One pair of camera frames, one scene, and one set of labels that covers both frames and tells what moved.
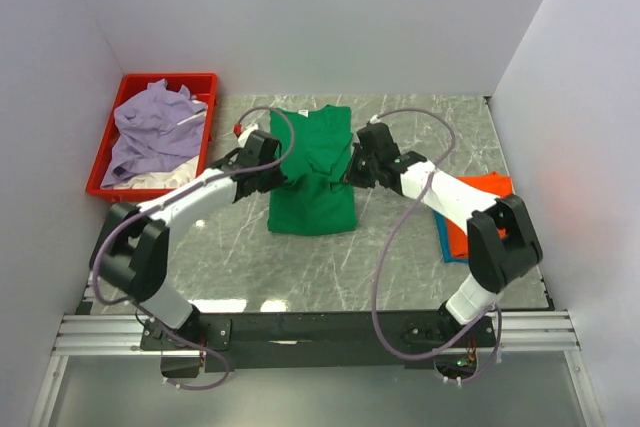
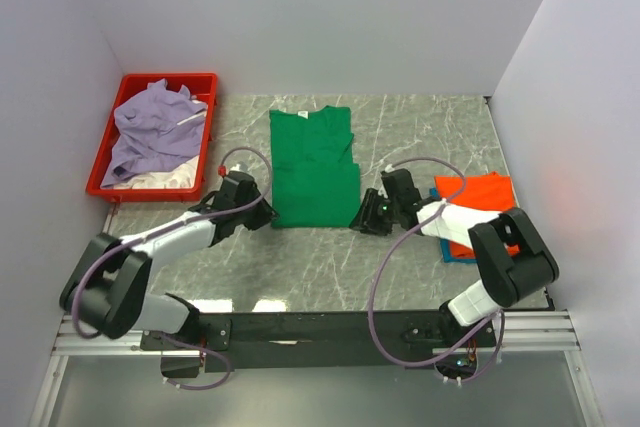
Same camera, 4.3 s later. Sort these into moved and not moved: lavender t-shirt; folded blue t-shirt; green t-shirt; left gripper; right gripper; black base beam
Moved: left gripper; right gripper
Not moved: black base beam; folded blue t-shirt; lavender t-shirt; green t-shirt
